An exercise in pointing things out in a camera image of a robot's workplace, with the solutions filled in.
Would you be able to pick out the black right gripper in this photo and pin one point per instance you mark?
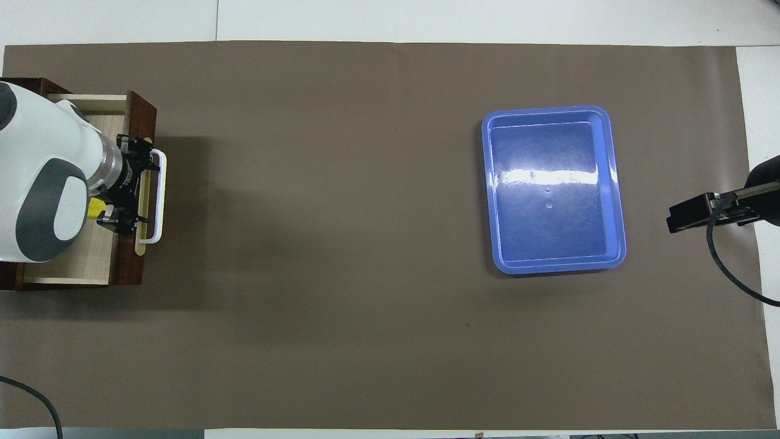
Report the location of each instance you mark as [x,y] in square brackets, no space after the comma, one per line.
[691,214]

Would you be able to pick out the blue plastic tray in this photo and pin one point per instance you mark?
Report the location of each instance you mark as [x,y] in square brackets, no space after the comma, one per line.
[560,231]

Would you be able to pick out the wooden drawer with dark front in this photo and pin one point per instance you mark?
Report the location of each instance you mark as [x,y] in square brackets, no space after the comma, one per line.
[131,262]

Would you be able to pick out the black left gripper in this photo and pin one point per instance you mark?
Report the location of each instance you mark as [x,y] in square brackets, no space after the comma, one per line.
[131,180]

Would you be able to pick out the brown table mat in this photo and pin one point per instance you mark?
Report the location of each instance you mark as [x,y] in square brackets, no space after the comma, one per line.
[304,244]

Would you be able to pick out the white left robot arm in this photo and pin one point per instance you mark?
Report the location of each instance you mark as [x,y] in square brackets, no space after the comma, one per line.
[42,140]

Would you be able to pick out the yellow block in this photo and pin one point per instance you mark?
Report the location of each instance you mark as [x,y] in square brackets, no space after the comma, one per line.
[94,209]

